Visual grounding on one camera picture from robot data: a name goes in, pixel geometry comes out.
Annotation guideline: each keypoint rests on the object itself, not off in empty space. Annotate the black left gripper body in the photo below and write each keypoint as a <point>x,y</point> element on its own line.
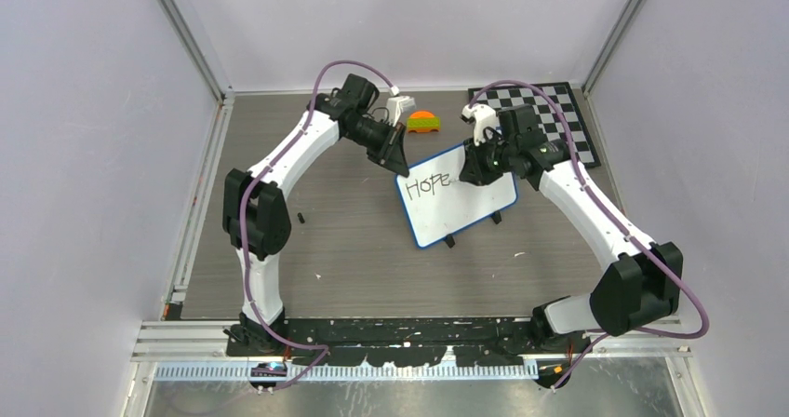
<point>375,137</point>

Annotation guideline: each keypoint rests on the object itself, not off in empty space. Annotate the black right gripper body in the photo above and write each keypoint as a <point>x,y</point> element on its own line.
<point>488,160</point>

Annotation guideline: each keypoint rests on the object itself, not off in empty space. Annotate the blue framed whiteboard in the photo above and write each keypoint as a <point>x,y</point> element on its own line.
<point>438,204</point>

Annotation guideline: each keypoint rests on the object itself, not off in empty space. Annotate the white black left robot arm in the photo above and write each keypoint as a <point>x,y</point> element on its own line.
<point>255,209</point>

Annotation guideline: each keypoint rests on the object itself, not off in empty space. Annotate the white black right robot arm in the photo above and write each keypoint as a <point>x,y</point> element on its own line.
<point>636,287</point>

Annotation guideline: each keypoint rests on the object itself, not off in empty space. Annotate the orange green toy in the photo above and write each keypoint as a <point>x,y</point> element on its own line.
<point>423,122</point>

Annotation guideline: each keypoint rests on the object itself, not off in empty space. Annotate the black white checkerboard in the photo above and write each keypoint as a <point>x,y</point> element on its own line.
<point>562,96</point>

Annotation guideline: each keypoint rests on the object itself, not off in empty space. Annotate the perforated metal strip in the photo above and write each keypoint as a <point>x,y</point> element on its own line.
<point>256,371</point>

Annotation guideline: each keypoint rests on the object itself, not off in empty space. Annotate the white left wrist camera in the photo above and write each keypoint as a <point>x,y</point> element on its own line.
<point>400,108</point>

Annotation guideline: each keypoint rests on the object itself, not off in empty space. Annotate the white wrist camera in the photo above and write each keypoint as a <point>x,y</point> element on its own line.
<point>400,108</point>
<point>481,117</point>

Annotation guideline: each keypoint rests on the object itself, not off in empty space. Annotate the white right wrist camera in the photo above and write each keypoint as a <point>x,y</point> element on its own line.
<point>481,117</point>

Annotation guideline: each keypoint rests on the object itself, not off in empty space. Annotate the aluminium frame rail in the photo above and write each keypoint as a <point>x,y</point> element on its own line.
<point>205,340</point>

